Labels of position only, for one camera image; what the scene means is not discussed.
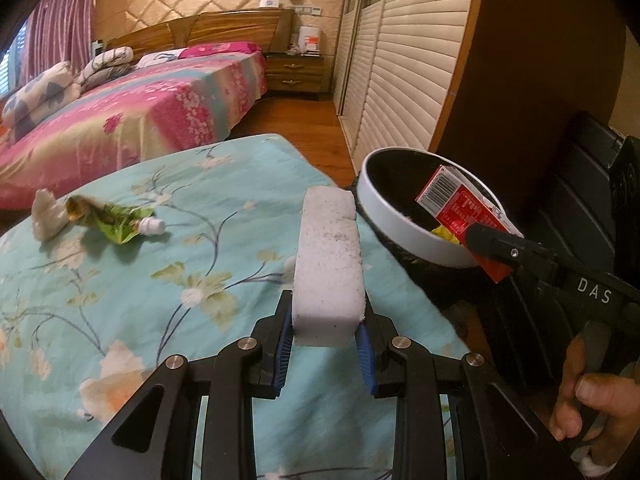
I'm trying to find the white foam block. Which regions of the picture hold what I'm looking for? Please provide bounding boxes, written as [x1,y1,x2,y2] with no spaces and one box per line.
[292,186,366,347]

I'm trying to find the yellow snack packet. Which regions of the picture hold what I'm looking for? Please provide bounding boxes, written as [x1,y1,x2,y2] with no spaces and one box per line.
[431,226,460,245]

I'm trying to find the red cardboard box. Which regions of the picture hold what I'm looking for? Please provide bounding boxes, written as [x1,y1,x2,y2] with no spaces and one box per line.
[414,164,524,284]

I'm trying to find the green juice pouch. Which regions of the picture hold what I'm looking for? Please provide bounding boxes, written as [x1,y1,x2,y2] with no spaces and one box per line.
[65,195,166,245]

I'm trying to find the white rim trash bin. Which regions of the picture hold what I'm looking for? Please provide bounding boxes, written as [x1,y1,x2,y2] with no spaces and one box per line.
[356,146,502,269]

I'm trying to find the person's right hand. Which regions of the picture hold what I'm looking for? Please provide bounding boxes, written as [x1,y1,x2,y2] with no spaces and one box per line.
[549,336,639,451]

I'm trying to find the wooden nightstand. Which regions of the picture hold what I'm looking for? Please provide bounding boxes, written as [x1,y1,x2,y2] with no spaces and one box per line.
[265,53,324,94]

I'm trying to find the bed with pink floral sheet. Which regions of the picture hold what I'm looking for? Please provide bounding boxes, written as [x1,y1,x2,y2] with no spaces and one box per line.
[1,52,267,210]

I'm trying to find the pink pillow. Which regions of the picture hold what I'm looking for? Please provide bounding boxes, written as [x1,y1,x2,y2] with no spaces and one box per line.
[179,41,262,60]

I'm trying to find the white pillow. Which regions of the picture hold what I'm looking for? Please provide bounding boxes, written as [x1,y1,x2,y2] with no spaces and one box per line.
[134,48,184,70]

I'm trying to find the white bag on nightstand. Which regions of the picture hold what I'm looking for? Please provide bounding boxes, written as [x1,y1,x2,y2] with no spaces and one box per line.
[298,25,321,56]

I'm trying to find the wooden headboard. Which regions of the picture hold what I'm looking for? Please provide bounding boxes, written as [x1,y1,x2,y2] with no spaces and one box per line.
[104,8,294,62]

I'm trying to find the small folded quilt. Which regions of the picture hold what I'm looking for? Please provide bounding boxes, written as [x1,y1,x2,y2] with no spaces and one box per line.
[75,47,134,93]

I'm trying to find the white louvered wardrobe doors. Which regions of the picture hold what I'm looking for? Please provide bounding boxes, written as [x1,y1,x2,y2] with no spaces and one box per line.
[332,0,472,167]

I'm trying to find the large folded heart quilt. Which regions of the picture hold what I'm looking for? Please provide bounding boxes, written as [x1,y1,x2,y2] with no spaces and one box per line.
[1,61,80,142]

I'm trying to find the right pink curtain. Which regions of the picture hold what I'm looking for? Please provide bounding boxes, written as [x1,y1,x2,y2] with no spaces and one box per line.
[21,0,94,84]

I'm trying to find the window with blinds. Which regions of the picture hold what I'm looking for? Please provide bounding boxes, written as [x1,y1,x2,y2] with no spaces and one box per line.
[0,23,27,96]

